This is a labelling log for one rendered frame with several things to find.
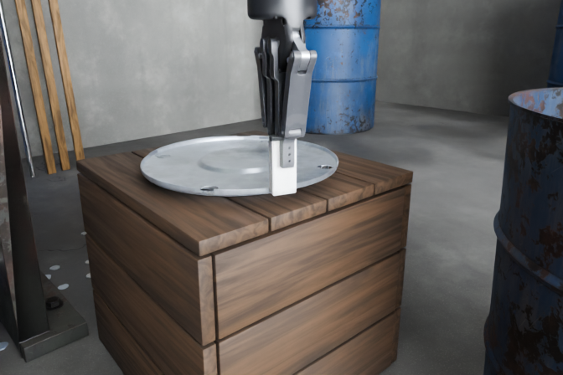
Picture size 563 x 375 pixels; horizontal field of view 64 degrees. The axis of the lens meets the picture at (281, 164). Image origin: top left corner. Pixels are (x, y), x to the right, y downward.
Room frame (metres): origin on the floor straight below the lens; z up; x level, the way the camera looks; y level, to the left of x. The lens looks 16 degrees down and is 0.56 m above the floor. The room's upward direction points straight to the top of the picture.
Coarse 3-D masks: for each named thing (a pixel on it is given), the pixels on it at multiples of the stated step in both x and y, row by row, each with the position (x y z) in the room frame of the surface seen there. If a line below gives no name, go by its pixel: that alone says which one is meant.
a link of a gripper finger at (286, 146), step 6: (294, 132) 0.48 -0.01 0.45; (300, 132) 0.48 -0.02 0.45; (288, 138) 0.49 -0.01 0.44; (294, 138) 0.50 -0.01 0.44; (282, 144) 0.50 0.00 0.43; (288, 144) 0.50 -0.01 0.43; (294, 144) 0.50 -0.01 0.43; (282, 150) 0.50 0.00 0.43; (288, 150) 0.50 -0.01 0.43; (294, 150) 0.50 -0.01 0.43; (282, 156) 0.50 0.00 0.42; (288, 156) 0.50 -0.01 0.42; (294, 156) 0.50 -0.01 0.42; (282, 162) 0.50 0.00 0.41; (288, 162) 0.50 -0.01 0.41; (294, 162) 0.50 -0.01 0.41
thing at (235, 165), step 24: (192, 144) 0.76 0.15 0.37; (216, 144) 0.76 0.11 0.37; (240, 144) 0.76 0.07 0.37; (264, 144) 0.76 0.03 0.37; (312, 144) 0.74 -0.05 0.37; (144, 168) 0.62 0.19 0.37; (168, 168) 0.62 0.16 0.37; (192, 168) 0.62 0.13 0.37; (216, 168) 0.60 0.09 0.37; (240, 168) 0.60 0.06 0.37; (264, 168) 0.61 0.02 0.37; (312, 168) 0.62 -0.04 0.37; (336, 168) 0.62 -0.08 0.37; (192, 192) 0.52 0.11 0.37; (216, 192) 0.51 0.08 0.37; (240, 192) 0.51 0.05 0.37; (264, 192) 0.52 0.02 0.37
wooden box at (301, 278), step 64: (128, 192) 0.57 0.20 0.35; (320, 192) 0.57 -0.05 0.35; (384, 192) 0.63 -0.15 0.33; (128, 256) 0.57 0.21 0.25; (192, 256) 0.43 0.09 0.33; (256, 256) 0.47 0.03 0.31; (320, 256) 0.54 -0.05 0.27; (384, 256) 0.63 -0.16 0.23; (128, 320) 0.59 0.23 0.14; (192, 320) 0.44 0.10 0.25; (256, 320) 0.47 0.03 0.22; (320, 320) 0.54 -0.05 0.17; (384, 320) 0.63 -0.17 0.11
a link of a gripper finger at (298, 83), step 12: (288, 60) 0.47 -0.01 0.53; (300, 60) 0.46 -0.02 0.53; (312, 60) 0.46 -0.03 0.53; (288, 72) 0.47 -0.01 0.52; (300, 72) 0.47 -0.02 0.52; (288, 84) 0.47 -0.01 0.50; (300, 84) 0.47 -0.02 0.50; (288, 96) 0.47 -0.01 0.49; (300, 96) 0.47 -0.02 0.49; (288, 108) 0.47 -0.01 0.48; (300, 108) 0.48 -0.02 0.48; (288, 120) 0.47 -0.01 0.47; (300, 120) 0.48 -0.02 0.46; (288, 132) 0.48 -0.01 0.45
